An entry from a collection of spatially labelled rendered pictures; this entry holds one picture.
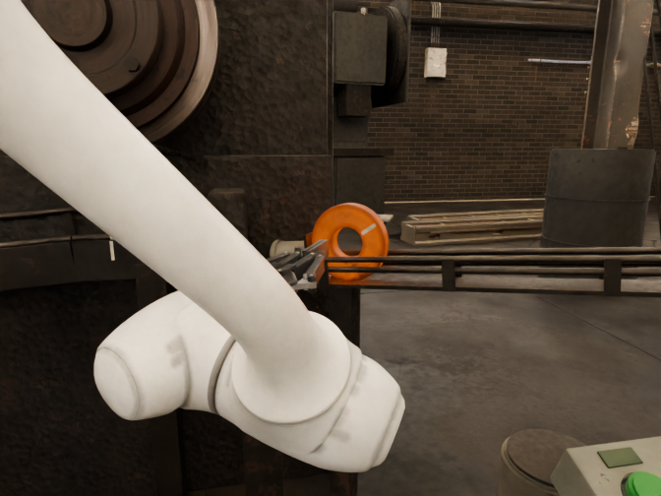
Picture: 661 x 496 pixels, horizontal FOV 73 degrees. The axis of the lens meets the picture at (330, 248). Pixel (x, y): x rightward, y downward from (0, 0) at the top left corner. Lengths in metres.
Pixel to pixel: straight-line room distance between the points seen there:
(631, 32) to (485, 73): 3.62
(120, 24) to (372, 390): 0.76
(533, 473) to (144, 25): 0.89
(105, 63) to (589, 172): 2.70
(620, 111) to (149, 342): 4.54
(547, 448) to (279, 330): 0.45
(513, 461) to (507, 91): 7.82
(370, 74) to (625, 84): 2.40
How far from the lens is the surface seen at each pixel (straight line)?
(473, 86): 8.01
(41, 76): 0.28
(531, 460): 0.65
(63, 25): 0.95
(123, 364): 0.44
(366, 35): 5.33
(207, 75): 0.98
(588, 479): 0.50
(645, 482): 0.51
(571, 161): 3.15
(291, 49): 1.15
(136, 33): 0.93
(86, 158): 0.27
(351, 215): 0.87
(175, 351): 0.45
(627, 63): 4.79
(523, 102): 8.44
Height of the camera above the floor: 0.89
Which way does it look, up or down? 13 degrees down
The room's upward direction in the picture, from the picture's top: straight up
